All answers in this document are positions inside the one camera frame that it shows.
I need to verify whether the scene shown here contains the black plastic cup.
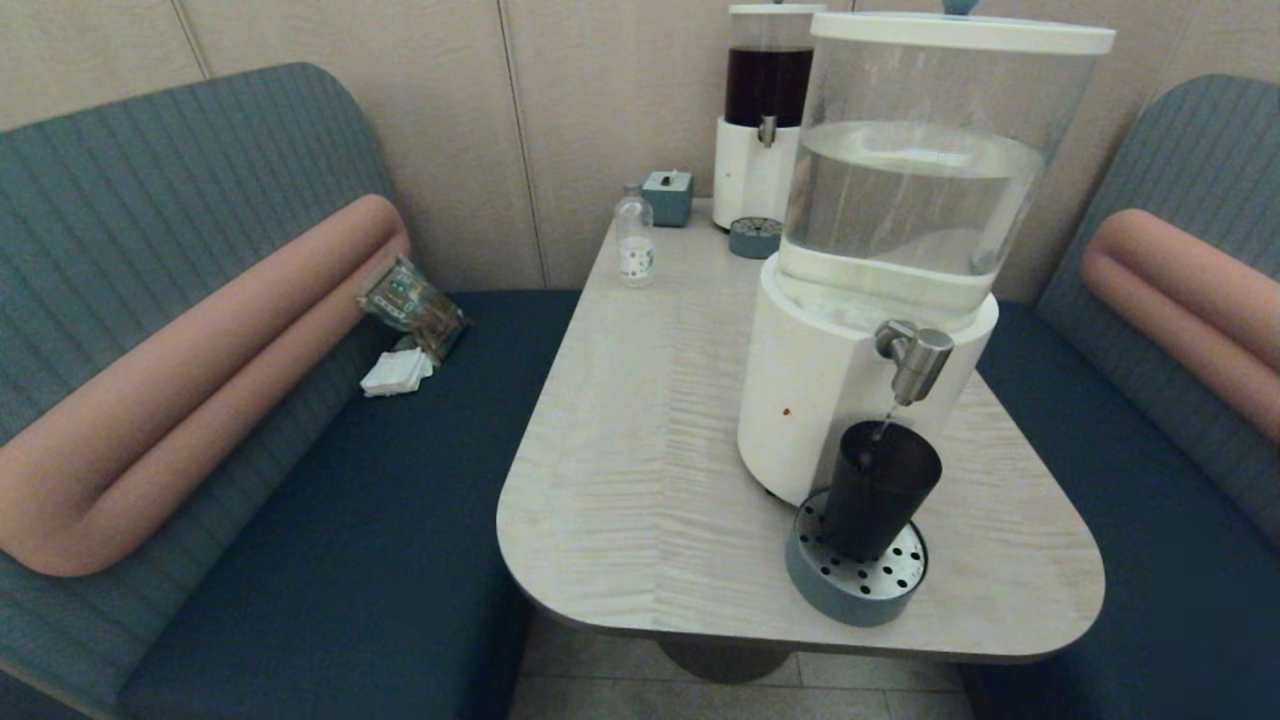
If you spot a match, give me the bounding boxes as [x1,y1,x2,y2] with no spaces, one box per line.
[822,420,943,563]

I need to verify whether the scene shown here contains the silver water dispenser tap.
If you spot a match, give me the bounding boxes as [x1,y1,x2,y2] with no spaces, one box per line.
[875,320,955,407]

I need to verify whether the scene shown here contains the small clear plastic bottle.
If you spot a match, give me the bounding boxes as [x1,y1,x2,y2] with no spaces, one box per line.
[614,182,656,289]

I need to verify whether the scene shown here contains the blue tissue box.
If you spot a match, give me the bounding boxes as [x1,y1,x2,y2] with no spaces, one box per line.
[642,169,695,228]

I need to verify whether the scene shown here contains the small blue drip tray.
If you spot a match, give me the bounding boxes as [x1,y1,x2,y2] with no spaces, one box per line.
[729,216,786,260]

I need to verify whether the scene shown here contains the large clear water dispenser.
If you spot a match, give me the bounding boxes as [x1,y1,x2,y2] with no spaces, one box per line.
[737,12,1117,508]

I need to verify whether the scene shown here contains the small dark drink dispenser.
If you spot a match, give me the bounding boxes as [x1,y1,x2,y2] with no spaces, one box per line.
[712,3,828,233]

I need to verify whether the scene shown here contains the clear snack bag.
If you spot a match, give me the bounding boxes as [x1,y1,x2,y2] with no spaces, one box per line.
[357,254,469,363]

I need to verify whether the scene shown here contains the white paper napkins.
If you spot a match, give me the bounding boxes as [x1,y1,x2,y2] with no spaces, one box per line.
[360,346,435,399]

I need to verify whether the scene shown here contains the large blue perforated drip tray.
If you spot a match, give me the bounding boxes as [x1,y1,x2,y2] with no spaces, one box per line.
[785,488,929,628]

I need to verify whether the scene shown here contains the teal bench with snack bag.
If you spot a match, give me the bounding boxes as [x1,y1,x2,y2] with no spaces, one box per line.
[0,62,581,720]

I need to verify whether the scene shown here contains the long pink bolster cushion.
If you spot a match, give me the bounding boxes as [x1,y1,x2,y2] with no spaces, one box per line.
[0,194,412,578]

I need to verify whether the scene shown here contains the teal empty bench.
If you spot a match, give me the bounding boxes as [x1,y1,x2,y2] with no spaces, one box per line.
[960,75,1280,720]

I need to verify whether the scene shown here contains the short pink bolster cushion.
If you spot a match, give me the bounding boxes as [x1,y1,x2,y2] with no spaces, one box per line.
[1082,208,1280,446]

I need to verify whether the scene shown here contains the round table pedestal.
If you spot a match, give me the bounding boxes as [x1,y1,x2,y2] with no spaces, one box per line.
[655,636,801,686]

